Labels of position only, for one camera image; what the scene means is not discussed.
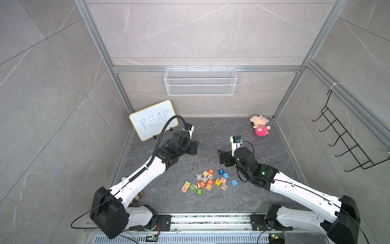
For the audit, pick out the red A block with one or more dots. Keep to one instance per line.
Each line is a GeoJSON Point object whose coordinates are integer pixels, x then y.
{"type": "Point", "coordinates": [202, 184]}

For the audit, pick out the white wire mesh basket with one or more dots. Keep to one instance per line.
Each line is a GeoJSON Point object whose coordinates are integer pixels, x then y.
{"type": "Point", "coordinates": [200, 81]}

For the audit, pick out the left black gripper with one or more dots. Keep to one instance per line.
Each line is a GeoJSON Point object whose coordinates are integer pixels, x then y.
{"type": "Point", "coordinates": [193, 146]}

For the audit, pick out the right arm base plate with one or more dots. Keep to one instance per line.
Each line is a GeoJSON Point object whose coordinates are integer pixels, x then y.
{"type": "Point", "coordinates": [260, 222]}

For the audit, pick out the whiteboard with PEAR writing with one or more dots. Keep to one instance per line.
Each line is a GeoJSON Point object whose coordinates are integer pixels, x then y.
{"type": "Point", "coordinates": [150, 121]}

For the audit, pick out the yellow E block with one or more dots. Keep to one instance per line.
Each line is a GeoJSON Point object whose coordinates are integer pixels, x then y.
{"type": "Point", "coordinates": [218, 182]}

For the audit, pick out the pink plush doll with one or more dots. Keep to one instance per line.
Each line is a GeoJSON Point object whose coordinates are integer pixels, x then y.
{"type": "Point", "coordinates": [260, 125]}

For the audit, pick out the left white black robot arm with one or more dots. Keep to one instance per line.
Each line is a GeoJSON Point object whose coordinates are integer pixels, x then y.
{"type": "Point", "coordinates": [111, 209]}

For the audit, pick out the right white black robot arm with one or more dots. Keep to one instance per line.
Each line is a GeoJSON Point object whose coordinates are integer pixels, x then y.
{"type": "Point", "coordinates": [337, 218]}

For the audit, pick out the plaid plush toy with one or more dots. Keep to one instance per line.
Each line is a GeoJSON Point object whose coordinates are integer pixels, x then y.
{"type": "Point", "coordinates": [139, 196]}

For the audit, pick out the black wire hook rack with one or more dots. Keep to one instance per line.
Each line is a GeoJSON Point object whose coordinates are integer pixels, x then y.
{"type": "Point", "coordinates": [345, 138]}

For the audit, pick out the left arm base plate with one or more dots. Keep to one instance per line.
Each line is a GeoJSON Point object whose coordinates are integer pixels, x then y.
{"type": "Point", "coordinates": [160, 222]}

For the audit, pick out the pink N block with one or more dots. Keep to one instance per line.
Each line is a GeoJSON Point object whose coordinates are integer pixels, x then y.
{"type": "Point", "coordinates": [184, 189]}

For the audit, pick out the light blue block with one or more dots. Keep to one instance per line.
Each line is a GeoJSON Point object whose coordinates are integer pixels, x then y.
{"type": "Point", "coordinates": [226, 175]}

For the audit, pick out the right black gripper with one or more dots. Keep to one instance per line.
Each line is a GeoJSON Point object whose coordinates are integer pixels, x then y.
{"type": "Point", "coordinates": [227, 155]}

